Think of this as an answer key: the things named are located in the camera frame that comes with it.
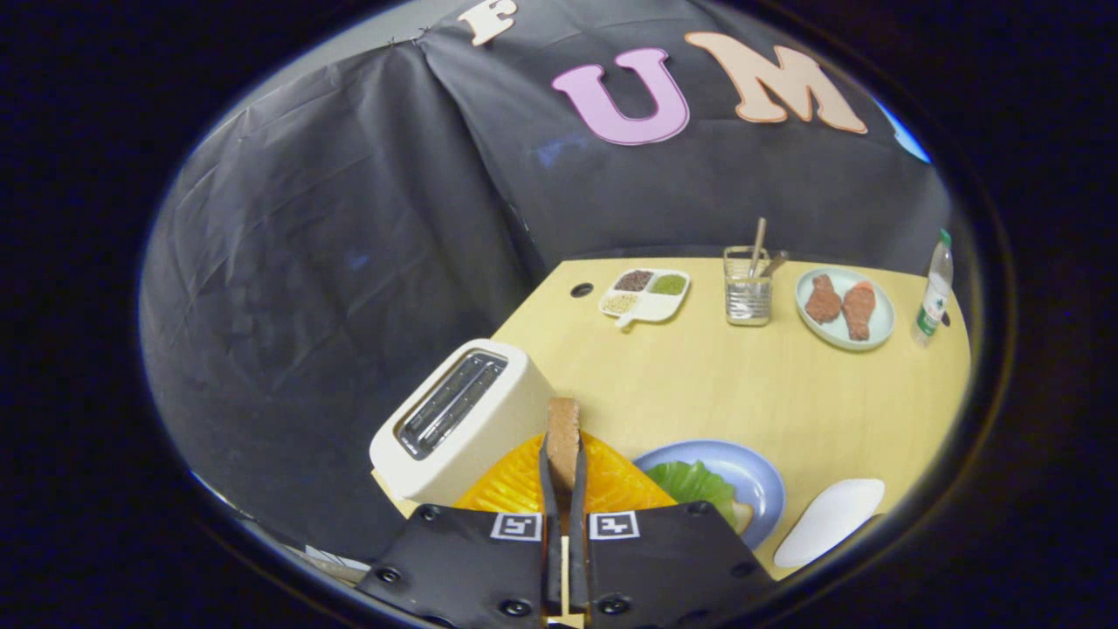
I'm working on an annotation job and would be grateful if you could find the blue plate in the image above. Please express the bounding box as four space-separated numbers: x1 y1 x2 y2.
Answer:
632 439 787 551

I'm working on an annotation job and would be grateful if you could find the pale green plate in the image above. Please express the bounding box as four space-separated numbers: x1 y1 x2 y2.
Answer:
794 266 896 352

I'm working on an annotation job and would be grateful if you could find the green lettuce leaf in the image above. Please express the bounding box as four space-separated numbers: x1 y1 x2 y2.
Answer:
645 460 739 529

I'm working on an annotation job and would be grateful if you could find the reddish brown meat piece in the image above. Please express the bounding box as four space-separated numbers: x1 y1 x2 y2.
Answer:
842 280 877 342

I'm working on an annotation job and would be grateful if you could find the black backdrop cloth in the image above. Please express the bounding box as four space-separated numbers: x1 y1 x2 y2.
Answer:
140 0 957 560

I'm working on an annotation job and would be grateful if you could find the white divided condiment tray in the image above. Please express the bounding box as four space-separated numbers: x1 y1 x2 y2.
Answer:
598 268 691 330

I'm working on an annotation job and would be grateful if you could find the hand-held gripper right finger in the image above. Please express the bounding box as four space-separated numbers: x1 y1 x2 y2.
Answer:
566 432 778 629

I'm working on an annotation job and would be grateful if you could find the white toaster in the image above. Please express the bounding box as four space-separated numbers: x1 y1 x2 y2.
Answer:
369 338 560 508

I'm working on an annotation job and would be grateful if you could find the clear plastic water bottle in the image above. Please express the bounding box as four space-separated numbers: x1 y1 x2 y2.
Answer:
911 229 955 349

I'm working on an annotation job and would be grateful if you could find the white oval plate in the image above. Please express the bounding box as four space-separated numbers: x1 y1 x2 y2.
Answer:
773 478 887 570

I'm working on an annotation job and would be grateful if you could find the metal wire utensil holder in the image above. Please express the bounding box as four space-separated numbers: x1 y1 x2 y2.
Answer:
723 246 774 328

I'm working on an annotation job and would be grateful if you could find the toasted bread slice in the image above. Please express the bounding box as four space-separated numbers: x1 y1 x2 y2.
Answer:
546 397 582 494

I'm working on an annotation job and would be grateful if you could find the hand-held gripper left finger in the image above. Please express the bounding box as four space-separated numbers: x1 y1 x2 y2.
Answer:
356 430 562 629

